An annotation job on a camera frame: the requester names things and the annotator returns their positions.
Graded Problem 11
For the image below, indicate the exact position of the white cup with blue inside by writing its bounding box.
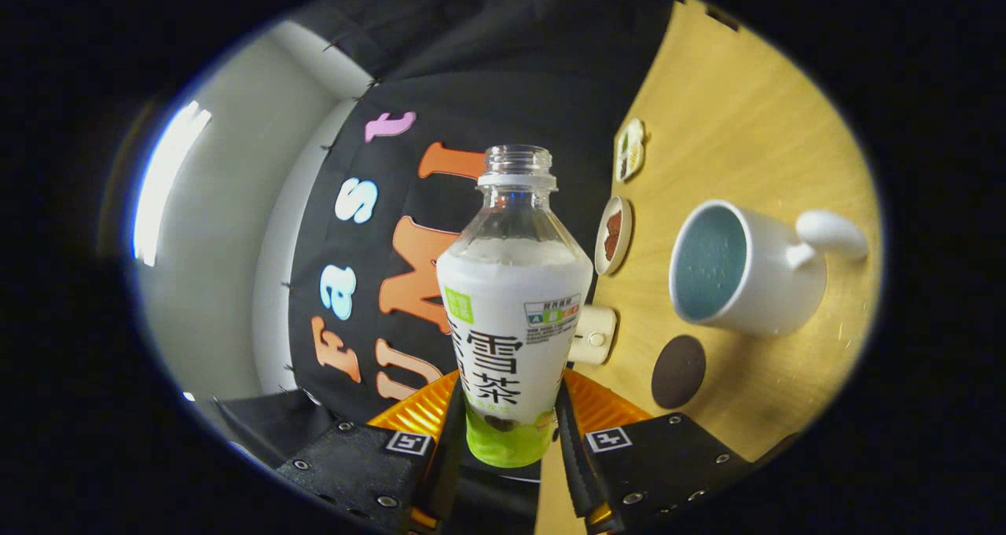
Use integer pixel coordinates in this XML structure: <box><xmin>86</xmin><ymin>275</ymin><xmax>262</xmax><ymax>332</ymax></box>
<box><xmin>669</xmin><ymin>199</ymin><xmax>869</xmax><ymax>337</ymax></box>

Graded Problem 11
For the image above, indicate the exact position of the white green label juice bottle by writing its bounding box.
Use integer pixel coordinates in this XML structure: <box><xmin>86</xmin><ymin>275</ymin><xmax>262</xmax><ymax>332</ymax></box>
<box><xmin>435</xmin><ymin>145</ymin><xmax>595</xmax><ymax>469</ymax></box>

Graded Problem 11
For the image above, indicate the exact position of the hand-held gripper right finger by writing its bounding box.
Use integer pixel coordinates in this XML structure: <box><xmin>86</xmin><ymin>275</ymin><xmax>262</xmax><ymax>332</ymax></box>
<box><xmin>554</xmin><ymin>368</ymin><xmax>755</xmax><ymax>534</ymax></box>

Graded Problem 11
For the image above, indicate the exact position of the wooden table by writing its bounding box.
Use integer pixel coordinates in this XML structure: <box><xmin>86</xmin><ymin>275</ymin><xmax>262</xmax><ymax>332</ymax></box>
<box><xmin>534</xmin><ymin>0</ymin><xmax>885</xmax><ymax>535</ymax></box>

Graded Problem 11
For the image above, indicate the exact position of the small plate with red food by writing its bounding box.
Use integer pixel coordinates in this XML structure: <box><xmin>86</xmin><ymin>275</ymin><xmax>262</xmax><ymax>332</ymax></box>
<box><xmin>594</xmin><ymin>196</ymin><xmax>634</xmax><ymax>277</ymax></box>

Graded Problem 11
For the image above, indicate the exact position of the dark brown round coaster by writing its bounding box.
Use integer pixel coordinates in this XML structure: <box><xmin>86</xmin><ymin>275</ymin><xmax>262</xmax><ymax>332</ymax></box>
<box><xmin>651</xmin><ymin>335</ymin><xmax>707</xmax><ymax>410</ymax></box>

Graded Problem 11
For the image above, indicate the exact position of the small white snack tray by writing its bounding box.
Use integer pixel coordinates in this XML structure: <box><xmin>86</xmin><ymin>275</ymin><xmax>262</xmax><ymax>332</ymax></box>
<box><xmin>615</xmin><ymin>118</ymin><xmax>648</xmax><ymax>184</ymax></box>

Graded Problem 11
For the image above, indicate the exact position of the ceiling light panel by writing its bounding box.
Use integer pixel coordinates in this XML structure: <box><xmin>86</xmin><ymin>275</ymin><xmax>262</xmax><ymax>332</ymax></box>
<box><xmin>132</xmin><ymin>101</ymin><xmax>213</xmax><ymax>267</ymax></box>

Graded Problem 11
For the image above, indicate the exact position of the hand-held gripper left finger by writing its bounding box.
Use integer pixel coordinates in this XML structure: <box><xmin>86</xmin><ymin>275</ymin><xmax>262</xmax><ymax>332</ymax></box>
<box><xmin>275</xmin><ymin>370</ymin><xmax>472</xmax><ymax>535</ymax></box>

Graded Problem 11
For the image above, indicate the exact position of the white toaster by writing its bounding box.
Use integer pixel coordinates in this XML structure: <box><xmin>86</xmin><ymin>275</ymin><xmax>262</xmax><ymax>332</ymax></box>
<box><xmin>567</xmin><ymin>305</ymin><xmax>618</xmax><ymax>366</ymax></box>

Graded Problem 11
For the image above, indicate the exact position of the black backdrop cloth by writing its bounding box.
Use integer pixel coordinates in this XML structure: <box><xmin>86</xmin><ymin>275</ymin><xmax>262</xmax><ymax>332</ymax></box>
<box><xmin>193</xmin><ymin>0</ymin><xmax>677</xmax><ymax>532</ymax></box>

